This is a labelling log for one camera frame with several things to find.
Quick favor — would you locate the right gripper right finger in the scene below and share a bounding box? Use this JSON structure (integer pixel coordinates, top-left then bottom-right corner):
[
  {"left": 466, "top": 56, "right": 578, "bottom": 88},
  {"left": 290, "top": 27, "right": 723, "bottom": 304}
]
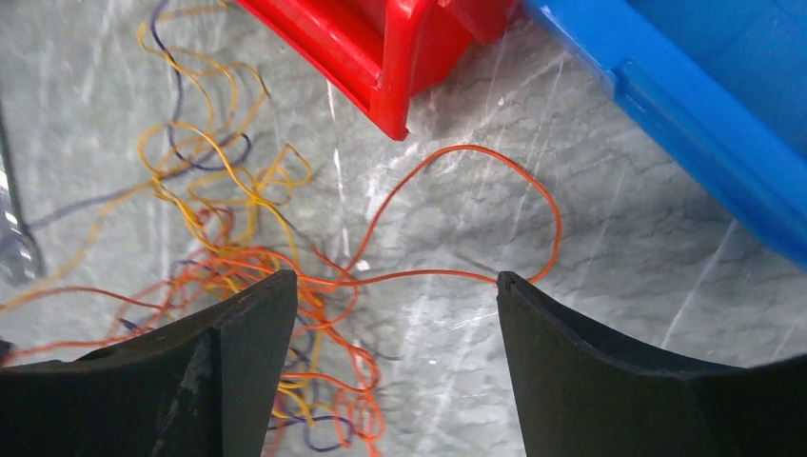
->
[{"left": 497, "top": 272, "right": 806, "bottom": 456}]

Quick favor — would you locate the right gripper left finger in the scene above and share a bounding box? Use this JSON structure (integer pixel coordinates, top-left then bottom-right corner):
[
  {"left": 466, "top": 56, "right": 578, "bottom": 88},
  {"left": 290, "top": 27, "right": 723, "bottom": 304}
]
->
[{"left": 1, "top": 270, "right": 298, "bottom": 456}]

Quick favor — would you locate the purple wire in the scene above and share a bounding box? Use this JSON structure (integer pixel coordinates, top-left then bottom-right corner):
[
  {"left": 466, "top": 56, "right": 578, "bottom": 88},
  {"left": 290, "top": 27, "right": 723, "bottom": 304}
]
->
[{"left": 25, "top": 0, "right": 361, "bottom": 454}]

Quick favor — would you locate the yellow wire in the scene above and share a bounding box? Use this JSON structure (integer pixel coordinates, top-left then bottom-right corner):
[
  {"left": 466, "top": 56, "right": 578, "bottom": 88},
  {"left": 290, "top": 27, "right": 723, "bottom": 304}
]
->
[{"left": 0, "top": 3, "right": 317, "bottom": 424}]

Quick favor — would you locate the orange wire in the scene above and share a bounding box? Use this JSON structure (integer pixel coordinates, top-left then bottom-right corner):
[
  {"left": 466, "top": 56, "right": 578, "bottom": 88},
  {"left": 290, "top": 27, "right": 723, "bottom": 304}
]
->
[{"left": 0, "top": 145, "right": 563, "bottom": 457}]

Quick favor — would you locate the silver wrench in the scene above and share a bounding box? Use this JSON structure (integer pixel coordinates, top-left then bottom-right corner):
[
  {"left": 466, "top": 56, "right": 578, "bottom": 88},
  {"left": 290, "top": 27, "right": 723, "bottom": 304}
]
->
[{"left": 1, "top": 115, "right": 43, "bottom": 287}]

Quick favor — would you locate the blue plastic bin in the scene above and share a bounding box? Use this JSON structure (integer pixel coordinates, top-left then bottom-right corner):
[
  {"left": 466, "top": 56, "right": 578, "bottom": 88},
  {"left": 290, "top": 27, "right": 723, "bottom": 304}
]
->
[{"left": 523, "top": 0, "right": 806, "bottom": 266}]

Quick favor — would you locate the red plastic bin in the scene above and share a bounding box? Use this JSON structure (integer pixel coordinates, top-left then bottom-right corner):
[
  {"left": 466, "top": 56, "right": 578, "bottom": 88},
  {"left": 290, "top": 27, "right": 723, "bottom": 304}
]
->
[{"left": 239, "top": 0, "right": 519, "bottom": 141}]

